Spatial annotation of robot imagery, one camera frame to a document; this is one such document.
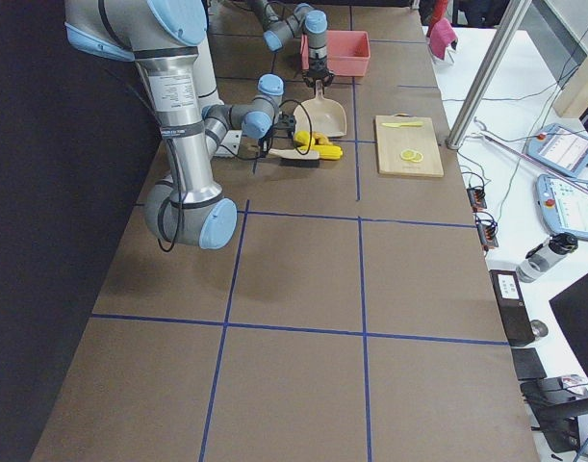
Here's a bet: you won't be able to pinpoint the clear water bottle black cap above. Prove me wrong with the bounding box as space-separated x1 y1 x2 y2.
516 232 578 283

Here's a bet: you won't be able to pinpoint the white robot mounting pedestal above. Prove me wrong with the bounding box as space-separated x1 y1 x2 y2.
192 38 242 158

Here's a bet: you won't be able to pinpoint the yellow plastic knife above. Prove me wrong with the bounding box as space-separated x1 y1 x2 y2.
381 121 423 128

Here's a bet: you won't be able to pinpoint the blue teach pendant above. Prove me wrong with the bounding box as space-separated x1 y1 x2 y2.
535 174 588 242
526 123 588 178

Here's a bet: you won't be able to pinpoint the pink plastic bin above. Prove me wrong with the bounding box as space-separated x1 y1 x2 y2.
327 30 371 77

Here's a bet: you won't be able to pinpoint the beige plastic dustpan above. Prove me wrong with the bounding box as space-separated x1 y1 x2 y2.
294 80 347 139

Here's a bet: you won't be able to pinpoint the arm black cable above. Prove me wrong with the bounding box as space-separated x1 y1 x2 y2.
124 81 314 254

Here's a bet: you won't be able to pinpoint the metal rod green tip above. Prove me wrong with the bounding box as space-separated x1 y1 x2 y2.
473 116 588 195

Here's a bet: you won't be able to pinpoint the yellow toy corn cob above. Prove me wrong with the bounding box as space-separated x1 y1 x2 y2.
312 145 344 161

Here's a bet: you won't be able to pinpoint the tan toy ginger root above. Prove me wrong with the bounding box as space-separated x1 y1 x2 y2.
314 133 333 145

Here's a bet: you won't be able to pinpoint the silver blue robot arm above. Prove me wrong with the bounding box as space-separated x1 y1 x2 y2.
245 1 334 89
64 1 284 249

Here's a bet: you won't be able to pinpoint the aluminium frame post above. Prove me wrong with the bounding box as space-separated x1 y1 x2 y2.
446 0 532 150

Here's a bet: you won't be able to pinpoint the far blue teach pendant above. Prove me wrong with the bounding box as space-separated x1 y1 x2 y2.
526 123 588 178

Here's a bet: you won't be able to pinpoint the black monitor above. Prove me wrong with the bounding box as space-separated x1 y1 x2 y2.
550 273 588 377

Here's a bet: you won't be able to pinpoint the magenta cloth on stand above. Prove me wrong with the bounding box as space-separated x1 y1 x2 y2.
428 18 458 62

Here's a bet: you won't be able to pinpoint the near blue teach pendant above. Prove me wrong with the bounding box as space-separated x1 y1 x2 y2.
535 174 588 242

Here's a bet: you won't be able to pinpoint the bamboo cutting board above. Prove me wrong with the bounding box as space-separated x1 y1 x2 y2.
374 115 444 178

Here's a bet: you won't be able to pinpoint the black box white label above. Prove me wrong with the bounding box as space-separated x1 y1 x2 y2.
489 269 535 347

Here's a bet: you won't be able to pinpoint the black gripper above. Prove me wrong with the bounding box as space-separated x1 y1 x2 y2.
302 57 334 89
258 113 296 152

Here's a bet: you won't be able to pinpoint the beige hand brush black bristles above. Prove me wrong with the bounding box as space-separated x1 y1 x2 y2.
268 148 320 168

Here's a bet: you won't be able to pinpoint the lower lemon slice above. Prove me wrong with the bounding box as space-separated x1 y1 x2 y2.
400 149 418 162

